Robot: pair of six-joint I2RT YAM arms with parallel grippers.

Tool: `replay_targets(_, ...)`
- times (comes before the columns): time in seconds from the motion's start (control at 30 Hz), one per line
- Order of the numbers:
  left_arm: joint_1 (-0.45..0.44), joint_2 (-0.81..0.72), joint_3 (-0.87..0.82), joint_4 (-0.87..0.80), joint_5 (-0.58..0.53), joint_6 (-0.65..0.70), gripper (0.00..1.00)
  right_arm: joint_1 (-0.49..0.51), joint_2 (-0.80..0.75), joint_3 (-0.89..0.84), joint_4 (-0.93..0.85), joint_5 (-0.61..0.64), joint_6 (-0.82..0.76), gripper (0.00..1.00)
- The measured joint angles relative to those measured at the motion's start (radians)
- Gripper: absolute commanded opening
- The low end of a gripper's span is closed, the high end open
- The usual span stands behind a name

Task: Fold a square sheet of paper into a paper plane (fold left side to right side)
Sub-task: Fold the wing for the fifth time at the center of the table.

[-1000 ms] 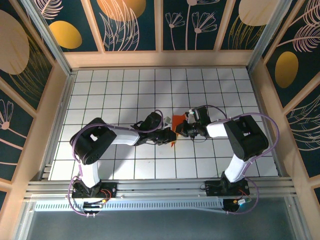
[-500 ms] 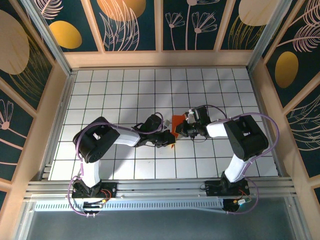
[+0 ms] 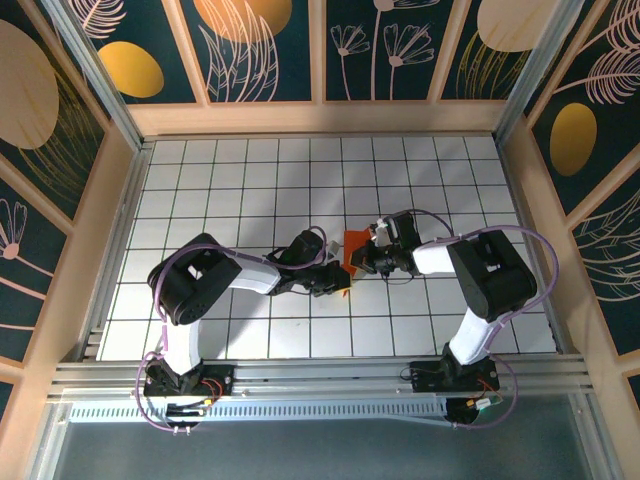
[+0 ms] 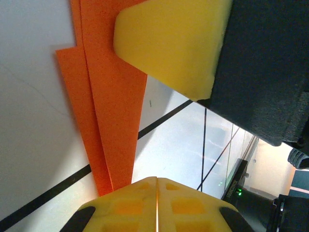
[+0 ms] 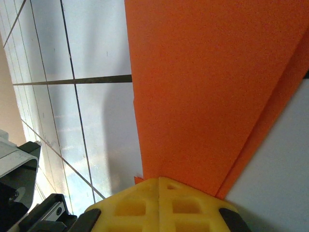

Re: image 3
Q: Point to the orange square paper sheet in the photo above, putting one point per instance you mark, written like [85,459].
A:
[356,240]

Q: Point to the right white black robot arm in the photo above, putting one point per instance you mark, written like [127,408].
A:
[492,275]

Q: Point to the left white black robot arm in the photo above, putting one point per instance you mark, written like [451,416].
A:
[195,280]

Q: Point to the long aluminium frame rail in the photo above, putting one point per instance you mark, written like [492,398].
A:
[325,370]

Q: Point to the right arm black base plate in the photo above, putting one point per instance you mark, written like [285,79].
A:
[425,380]

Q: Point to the aluminium side rail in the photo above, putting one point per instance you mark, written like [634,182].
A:
[122,240]
[515,190]

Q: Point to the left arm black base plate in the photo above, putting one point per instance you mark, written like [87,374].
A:
[220,381]

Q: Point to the aluminium corner post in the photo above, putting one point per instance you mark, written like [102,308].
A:
[95,80]
[530,75]

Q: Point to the short aluminium frame post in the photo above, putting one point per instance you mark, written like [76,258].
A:
[592,445]
[47,445]

